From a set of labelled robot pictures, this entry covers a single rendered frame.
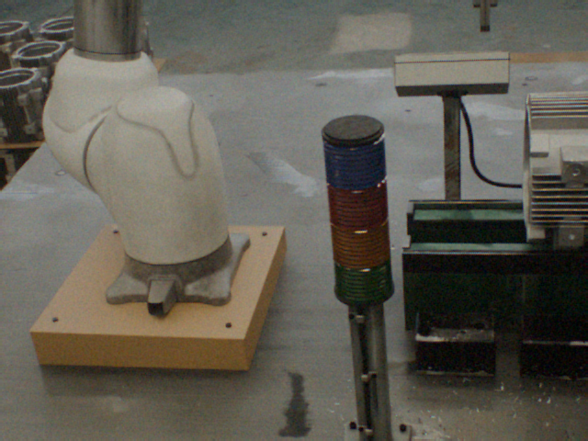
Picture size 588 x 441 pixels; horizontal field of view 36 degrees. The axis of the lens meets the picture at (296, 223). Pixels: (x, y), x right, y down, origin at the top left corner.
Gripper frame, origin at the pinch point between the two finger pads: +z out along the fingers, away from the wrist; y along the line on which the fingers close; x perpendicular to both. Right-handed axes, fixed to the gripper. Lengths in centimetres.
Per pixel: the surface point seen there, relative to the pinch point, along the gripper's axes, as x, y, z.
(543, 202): -26.3, 6.7, 32.8
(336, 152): -56, -14, 31
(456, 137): 4.1, -4.3, 19.4
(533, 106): -24.8, 5.6, 20.7
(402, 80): -3.6, -12.1, 11.9
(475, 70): -3.5, -1.4, 10.7
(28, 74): 141, -150, -28
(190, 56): 300, -144, -77
